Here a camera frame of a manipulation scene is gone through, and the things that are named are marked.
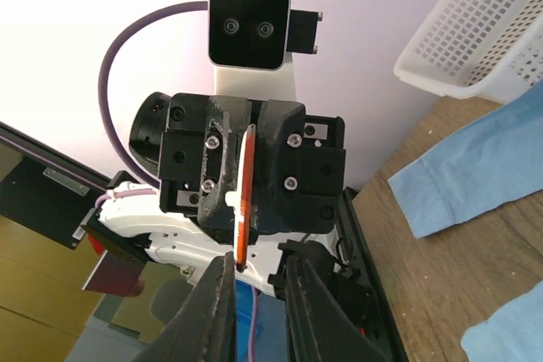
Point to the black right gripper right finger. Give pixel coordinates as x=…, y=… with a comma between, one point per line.
x=318, y=329

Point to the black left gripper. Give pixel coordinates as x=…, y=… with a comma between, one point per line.
x=270, y=159

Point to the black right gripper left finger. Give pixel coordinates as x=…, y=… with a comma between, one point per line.
x=205, y=328

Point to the orange white round brooch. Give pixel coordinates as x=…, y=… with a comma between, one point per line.
x=239, y=199

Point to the light blue button shirt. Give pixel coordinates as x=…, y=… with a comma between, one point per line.
x=494, y=160

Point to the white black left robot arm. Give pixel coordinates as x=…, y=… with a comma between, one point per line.
x=128, y=219

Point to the white perforated plastic basket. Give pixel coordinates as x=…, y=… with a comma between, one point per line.
x=476, y=48

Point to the black front mounting rail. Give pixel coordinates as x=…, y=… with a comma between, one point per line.
x=375, y=320

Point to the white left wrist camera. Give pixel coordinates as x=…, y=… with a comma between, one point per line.
x=251, y=44

